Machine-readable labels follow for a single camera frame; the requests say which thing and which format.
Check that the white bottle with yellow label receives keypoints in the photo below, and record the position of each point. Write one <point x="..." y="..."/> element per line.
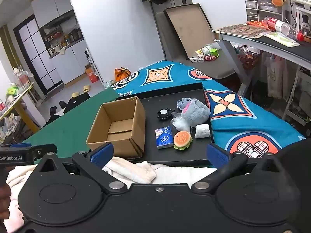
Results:
<point x="205" y="49"/>

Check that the green cup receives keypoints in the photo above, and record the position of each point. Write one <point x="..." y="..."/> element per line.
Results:
<point x="213" y="53"/>

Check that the green cloth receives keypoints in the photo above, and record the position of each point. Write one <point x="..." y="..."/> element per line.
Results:
<point x="73" y="123"/>

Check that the grey door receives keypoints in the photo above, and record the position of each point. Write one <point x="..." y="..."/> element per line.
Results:
<point x="160" y="29"/>

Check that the green white packet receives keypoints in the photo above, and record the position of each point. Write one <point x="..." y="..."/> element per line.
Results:
<point x="281" y="39"/>

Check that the person's left hand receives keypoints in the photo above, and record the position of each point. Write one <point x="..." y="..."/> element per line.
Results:
<point x="4" y="201"/>

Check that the small grey plush toy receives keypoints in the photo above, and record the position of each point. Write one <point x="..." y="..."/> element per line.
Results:
<point x="184" y="103"/>

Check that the white microwave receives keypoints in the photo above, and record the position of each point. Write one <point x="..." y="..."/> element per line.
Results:
<point x="53" y="51"/>

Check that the red round toys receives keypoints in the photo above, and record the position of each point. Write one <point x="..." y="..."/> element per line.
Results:
<point x="210" y="58"/>

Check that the white charger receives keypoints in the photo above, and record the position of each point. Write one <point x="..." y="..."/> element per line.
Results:
<point x="193" y="59"/>

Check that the grey desk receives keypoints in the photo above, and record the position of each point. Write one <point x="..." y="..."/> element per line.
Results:
<point x="279" y="48"/>

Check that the white fleece blanket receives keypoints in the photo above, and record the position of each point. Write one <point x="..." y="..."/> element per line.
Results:
<point x="136" y="172"/>

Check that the black white clothing pile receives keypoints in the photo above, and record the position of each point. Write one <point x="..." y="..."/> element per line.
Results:
<point x="55" y="118"/>

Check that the beige tote bag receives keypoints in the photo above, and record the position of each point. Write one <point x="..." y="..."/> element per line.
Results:
<point x="275" y="77"/>

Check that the patterned brown desk mat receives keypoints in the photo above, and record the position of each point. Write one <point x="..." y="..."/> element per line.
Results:
<point x="243" y="31"/>

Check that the yellow slipper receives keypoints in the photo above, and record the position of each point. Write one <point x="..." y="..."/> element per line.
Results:
<point x="74" y="95"/>
<point x="86" y="88"/>

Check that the white shelf rack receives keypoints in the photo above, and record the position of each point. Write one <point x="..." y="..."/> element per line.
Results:
<point x="93" y="60"/>

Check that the large glass jar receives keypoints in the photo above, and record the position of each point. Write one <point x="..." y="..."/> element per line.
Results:
<point x="21" y="77"/>

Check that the small white toy figure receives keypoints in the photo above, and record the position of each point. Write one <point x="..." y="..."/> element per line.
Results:
<point x="200" y="58"/>

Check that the blue patterned bedsheet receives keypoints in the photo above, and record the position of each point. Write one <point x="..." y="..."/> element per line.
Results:
<point x="243" y="126"/>

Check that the black framed brown lid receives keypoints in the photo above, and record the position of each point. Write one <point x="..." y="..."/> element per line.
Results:
<point x="189" y="26"/>

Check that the panda figure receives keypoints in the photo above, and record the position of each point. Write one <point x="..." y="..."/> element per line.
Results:
<point x="305" y="28"/>

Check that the black shoe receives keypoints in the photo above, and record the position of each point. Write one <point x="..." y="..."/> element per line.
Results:
<point x="53" y="111"/>
<point x="62" y="104"/>

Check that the orange cardboard box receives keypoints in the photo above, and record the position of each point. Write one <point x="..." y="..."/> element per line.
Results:
<point x="91" y="74"/>

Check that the blue tissue packet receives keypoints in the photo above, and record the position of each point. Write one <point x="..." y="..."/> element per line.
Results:
<point x="163" y="138"/>

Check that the yellow table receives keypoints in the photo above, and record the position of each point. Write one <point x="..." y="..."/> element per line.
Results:
<point x="19" y="109"/>

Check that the orange gift bag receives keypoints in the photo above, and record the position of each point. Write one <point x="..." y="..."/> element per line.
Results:
<point x="122" y="74"/>

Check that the hamburger plush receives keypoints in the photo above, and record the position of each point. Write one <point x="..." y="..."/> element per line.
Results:
<point x="182" y="140"/>

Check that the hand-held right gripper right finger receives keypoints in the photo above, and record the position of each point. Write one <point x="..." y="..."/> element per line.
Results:
<point x="217" y="154"/>

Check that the white upper cabinet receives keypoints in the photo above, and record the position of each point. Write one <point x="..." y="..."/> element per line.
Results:
<point x="51" y="4"/>

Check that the clear bag of white cotton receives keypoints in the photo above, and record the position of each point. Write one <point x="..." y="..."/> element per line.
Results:
<point x="181" y="123"/>

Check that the white bundle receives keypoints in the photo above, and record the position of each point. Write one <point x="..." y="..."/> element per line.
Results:
<point x="202" y="131"/>

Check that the fluffy light blue plush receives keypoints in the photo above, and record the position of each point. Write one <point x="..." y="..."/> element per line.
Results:
<point x="198" y="114"/>

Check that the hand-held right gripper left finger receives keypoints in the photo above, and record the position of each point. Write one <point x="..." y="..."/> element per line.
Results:
<point x="102" y="153"/>

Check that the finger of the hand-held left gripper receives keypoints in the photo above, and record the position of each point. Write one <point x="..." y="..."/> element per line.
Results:
<point x="45" y="150"/>

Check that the black framed sliding door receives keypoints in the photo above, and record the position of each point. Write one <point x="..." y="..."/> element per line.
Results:
<point x="36" y="53"/>

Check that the black tray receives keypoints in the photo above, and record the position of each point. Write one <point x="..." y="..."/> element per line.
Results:
<point x="158" y="102"/>

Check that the brown cardboard box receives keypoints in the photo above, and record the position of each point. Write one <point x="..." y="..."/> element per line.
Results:
<point x="119" y="116"/>

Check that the white kitchen cabinet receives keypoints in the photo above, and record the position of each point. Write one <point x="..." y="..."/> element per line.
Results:
<point x="73" y="63"/>

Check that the red basket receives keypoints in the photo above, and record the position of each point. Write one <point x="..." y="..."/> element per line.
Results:
<point x="249" y="62"/>

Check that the grey drawer organizer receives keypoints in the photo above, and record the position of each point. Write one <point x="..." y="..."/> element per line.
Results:
<point x="264" y="9"/>

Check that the glass jar with plants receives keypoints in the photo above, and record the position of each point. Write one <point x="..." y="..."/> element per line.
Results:
<point x="108" y="84"/>

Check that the plastic bottle with red label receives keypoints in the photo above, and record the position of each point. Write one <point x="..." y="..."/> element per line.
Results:
<point x="279" y="25"/>

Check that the orange round plush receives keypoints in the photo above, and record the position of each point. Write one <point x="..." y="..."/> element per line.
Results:
<point x="277" y="1"/>

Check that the black dice stool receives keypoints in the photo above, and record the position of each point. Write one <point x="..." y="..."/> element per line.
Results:
<point x="77" y="102"/>

